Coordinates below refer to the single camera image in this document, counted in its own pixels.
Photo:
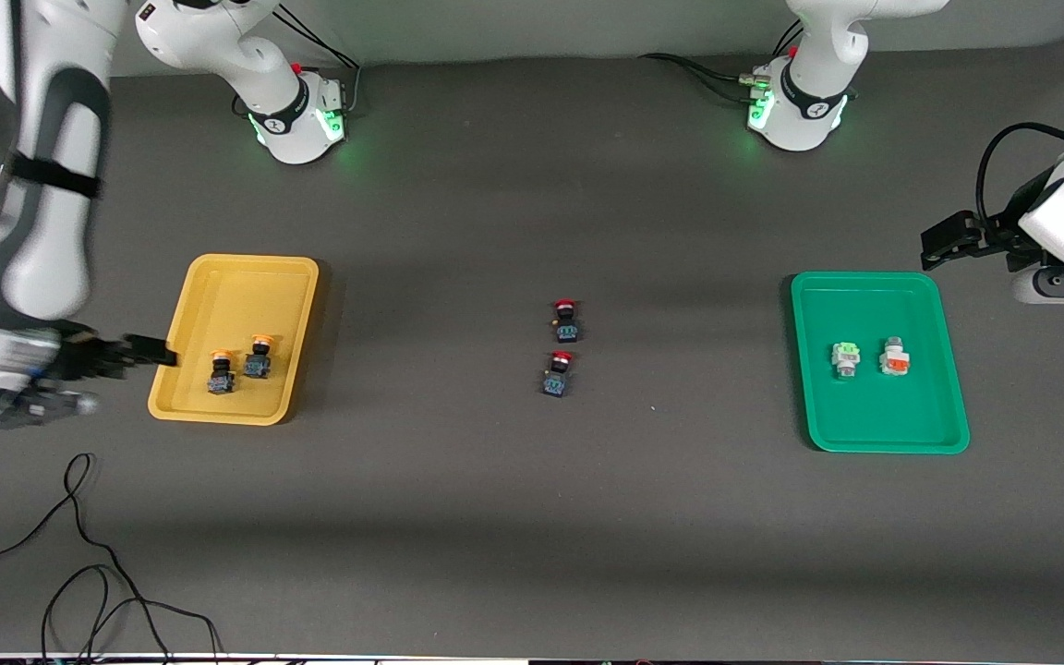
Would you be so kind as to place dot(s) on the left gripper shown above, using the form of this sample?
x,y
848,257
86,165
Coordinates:
x,y
997,233

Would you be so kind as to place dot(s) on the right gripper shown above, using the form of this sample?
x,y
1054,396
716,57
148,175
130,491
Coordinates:
x,y
79,359

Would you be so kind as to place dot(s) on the yellow push button switch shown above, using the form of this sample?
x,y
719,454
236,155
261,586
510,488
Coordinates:
x,y
259,358
222,373

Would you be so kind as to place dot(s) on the orange white push button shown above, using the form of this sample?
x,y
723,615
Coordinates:
x,y
894,356

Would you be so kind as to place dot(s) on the green white push button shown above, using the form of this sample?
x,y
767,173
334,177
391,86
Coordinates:
x,y
847,358

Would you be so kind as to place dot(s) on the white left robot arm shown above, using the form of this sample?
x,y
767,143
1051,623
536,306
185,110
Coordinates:
x,y
809,102

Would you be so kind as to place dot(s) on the yellow plastic tray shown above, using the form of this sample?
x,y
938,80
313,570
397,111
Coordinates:
x,y
236,296

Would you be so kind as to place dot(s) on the green plastic tray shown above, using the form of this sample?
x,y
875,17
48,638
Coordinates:
x,y
864,406

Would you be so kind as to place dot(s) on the red push button switch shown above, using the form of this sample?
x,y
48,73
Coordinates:
x,y
558,375
566,321

